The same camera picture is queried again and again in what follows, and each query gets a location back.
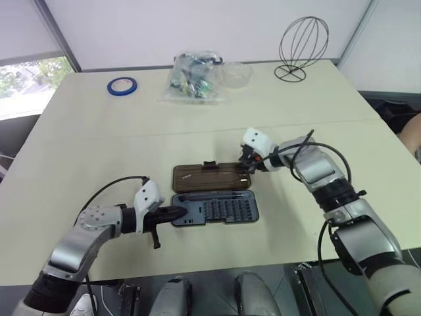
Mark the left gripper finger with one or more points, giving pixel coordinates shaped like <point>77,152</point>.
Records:
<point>174,213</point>
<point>155,237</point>

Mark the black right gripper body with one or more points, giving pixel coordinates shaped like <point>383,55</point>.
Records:
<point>252,158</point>

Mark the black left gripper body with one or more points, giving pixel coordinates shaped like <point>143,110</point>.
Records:
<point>154,219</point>

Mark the screwdriver bit case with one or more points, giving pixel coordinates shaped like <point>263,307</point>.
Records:
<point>213,197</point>

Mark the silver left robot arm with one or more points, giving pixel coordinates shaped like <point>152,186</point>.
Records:
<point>95,227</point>

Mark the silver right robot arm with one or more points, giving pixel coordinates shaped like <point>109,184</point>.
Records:
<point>332,184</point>

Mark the grey rounded robot leg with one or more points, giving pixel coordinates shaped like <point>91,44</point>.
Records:
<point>171,296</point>
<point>256,293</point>

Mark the clear plastic bowl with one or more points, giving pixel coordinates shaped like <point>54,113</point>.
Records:
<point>237,74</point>

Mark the clear plastic bag of items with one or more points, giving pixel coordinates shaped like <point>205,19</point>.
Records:
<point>192,80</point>

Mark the white shoe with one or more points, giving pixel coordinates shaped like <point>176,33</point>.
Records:
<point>82,306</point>

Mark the blue tape roll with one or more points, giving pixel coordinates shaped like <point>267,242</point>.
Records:
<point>113,88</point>

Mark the dark seat beside table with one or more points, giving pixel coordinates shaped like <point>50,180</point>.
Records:
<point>391,108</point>

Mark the person's bare limb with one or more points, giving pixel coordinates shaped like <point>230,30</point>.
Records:
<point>411,135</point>

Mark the window with greenery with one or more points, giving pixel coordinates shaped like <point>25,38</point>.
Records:
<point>29,79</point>

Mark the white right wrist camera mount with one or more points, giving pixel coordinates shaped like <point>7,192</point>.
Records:
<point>258,140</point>

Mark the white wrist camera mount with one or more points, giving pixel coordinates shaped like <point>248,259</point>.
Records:
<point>148,197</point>
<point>258,140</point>

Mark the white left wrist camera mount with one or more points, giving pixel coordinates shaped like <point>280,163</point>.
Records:
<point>148,197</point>

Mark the black metal table frame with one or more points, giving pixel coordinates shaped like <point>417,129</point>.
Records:
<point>130,301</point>
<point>309,289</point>

